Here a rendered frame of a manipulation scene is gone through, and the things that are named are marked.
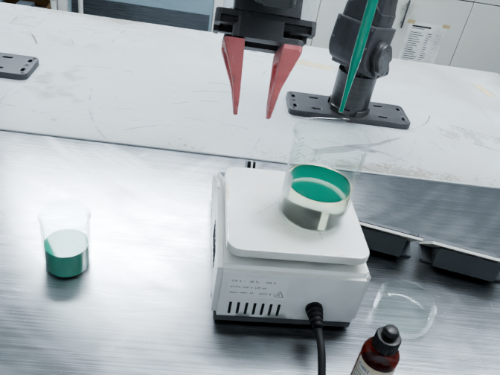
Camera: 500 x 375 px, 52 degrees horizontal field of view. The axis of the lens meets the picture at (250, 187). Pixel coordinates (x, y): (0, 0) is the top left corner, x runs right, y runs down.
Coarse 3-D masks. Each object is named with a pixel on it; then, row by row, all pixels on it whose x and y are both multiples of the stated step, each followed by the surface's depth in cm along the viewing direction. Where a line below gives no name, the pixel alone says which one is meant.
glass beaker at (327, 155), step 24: (312, 120) 43; (336, 120) 44; (312, 144) 45; (336, 144) 45; (360, 144) 42; (288, 168) 42; (312, 168) 40; (336, 168) 39; (360, 168) 41; (288, 192) 42; (312, 192) 41; (336, 192) 41; (288, 216) 43; (312, 216) 42; (336, 216) 42
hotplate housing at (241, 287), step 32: (224, 192) 49; (224, 224) 45; (224, 256) 42; (224, 288) 42; (256, 288) 42; (288, 288) 43; (320, 288) 43; (352, 288) 43; (256, 320) 45; (288, 320) 46; (320, 320) 43
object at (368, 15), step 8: (368, 0) 35; (376, 0) 35; (368, 8) 35; (368, 16) 36; (368, 24) 36; (360, 32) 36; (368, 32) 36; (360, 40) 37; (360, 48) 37; (352, 56) 37; (360, 56) 37; (352, 64) 38; (352, 72) 38; (352, 80) 38; (344, 88) 39; (344, 96) 39; (344, 104) 40
